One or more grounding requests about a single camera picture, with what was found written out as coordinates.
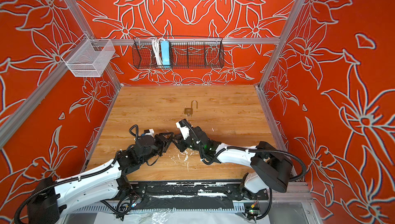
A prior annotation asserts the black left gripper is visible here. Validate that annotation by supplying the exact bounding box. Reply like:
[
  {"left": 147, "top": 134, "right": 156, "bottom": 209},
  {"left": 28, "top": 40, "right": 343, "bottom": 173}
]
[{"left": 141, "top": 131, "right": 174, "bottom": 164}]

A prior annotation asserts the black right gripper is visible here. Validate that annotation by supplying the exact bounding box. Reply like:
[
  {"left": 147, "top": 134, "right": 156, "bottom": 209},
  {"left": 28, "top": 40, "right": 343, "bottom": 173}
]
[{"left": 169, "top": 132, "right": 205, "bottom": 155}]

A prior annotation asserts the large brass padlock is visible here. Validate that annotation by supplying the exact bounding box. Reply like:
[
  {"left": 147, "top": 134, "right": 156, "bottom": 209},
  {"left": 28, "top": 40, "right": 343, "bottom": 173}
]
[{"left": 184, "top": 100, "right": 198, "bottom": 117}]

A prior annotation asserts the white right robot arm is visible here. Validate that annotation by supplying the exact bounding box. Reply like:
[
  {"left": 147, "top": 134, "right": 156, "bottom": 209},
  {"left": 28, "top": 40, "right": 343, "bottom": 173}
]
[{"left": 176, "top": 120, "right": 307, "bottom": 194}]

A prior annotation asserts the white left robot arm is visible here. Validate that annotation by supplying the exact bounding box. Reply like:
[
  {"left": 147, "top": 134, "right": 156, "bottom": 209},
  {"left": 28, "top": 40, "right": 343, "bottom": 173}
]
[{"left": 14, "top": 129, "right": 174, "bottom": 224}]

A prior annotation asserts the light blue box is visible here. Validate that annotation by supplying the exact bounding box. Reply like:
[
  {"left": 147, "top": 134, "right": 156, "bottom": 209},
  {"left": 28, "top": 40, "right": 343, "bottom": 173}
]
[{"left": 160, "top": 40, "right": 170, "bottom": 68}]

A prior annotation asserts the aluminium horizontal rear bar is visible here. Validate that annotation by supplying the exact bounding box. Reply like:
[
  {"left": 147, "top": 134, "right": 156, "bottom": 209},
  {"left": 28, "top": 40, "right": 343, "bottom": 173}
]
[{"left": 92, "top": 37, "right": 281, "bottom": 47}]

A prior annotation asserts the white mesh basket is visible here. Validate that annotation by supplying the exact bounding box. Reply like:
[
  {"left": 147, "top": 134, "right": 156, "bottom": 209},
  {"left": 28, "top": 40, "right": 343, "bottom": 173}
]
[{"left": 62, "top": 39, "right": 115, "bottom": 77}]

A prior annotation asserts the aluminium left side bar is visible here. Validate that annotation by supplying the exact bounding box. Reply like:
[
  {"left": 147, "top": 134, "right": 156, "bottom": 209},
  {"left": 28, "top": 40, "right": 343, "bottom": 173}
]
[{"left": 1, "top": 63, "right": 68, "bottom": 148}]

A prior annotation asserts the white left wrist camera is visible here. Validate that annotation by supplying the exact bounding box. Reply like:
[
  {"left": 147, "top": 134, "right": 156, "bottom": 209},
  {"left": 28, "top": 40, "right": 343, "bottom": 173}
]
[{"left": 142, "top": 129, "right": 155, "bottom": 137}]

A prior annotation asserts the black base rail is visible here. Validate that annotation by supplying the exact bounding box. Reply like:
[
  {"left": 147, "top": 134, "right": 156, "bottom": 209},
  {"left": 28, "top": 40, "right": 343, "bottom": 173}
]
[{"left": 130, "top": 179, "right": 269, "bottom": 212}]

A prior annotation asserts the black wire basket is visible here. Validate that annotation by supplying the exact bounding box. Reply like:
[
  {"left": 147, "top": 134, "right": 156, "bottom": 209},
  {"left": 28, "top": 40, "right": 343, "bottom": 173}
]
[{"left": 132, "top": 36, "right": 225, "bottom": 70}]

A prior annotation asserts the white cable bundle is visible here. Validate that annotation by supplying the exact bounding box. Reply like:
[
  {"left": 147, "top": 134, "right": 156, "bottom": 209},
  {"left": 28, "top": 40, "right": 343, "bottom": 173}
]
[{"left": 152, "top": 38, "right": 163, "bottom": 67}]

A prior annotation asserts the aluminium frame post left rear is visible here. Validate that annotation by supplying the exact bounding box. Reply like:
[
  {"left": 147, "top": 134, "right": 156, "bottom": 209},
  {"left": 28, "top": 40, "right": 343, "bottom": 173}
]
[{"left": 64, "top": 0, "right": 96, "bottom": 39}]

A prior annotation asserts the aluminium frame post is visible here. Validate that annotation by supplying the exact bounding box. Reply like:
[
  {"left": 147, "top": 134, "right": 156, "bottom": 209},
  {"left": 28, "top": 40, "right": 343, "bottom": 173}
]
[
  {"left": 64, "top": 0, "right": 96, "bottom": 39},
  {"left": 258, "top": 0, "right": 305, "bottom": 91}
]

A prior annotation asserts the aluminium frame post right rear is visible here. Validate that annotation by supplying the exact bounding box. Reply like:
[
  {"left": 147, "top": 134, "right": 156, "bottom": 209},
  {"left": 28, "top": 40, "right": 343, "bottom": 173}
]
[{"left": 258, "top": 0, "right": 305, "bottom": 91}]

